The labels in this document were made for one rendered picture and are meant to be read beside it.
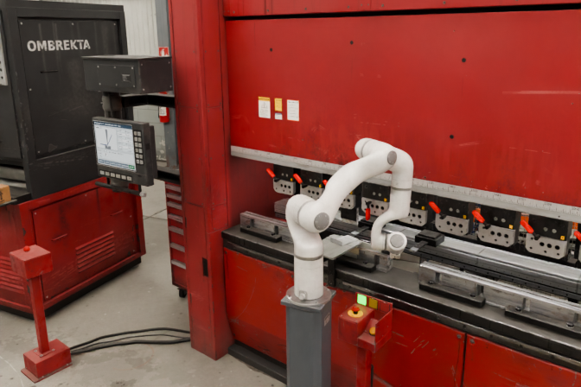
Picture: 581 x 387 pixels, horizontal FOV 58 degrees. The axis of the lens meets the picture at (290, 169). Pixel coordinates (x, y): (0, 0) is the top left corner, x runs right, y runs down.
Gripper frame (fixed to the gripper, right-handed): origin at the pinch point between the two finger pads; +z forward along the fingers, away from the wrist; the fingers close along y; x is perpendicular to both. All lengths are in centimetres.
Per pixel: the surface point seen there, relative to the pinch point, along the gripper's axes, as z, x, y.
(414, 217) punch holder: -13.4, -8.7, 14.4
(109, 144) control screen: 7, 164, 52
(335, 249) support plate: 3.0, 28.9, -0.9
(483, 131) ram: -48, -34, 46
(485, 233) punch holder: -28.2, -37.8, 5.8
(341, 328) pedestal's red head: -7.4, 23.4, -39.2
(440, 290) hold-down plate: -8.0, -21.3, -18.6
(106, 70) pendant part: -14, 162, 90
